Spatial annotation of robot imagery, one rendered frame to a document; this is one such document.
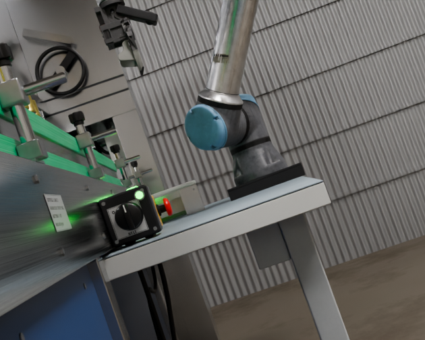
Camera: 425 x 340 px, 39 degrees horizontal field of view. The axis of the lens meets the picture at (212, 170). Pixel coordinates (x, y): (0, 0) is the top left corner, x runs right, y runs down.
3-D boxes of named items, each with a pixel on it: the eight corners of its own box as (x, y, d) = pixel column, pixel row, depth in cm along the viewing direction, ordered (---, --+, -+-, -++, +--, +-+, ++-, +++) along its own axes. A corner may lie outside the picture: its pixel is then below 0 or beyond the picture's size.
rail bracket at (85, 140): (93, 183, 111) (70, 117, 111) (131, 171, 111) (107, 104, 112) (90, 183, 107) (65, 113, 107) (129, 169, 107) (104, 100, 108)
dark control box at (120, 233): (120, 247, 101) (104, 201, 102) (164, 231, 102) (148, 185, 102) (114, 251, 93) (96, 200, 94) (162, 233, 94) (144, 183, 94)
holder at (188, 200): (121, 237, 188) (113, 214, 188) (203, 208, 189) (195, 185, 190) (115, 241, 171) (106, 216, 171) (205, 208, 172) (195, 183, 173)
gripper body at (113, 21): (110, 52, 168) (96, 13, 169) (138, 43, 169) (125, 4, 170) (106, 46, 161) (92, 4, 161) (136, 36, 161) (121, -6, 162)
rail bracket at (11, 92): (29, 169, 65) (-11, 55, 65) (93, 147, 65) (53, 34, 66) (19, 166, 61) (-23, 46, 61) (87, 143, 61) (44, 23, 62)
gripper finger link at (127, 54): (124, 76, 162) (114, 47, 164) (145, 69, 162) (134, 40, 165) (122, 71, 159) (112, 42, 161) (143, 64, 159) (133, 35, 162)
